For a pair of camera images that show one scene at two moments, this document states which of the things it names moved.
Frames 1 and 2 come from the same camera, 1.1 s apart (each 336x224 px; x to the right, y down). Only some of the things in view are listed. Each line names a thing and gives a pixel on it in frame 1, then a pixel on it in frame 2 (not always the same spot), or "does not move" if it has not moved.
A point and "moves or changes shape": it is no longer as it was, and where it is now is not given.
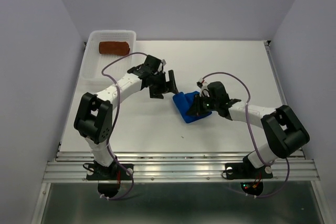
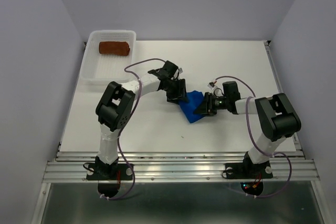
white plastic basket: x=104 y=46 does not move
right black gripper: x=195 y=109 → x=206 y=107
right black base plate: x=245 y=171 does not move
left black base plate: x=122 y=171 does not move
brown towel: x=115 y=48 does not move
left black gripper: x=158 y=93 → x=179 y=94
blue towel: x=183 y=102 moves or changes shape
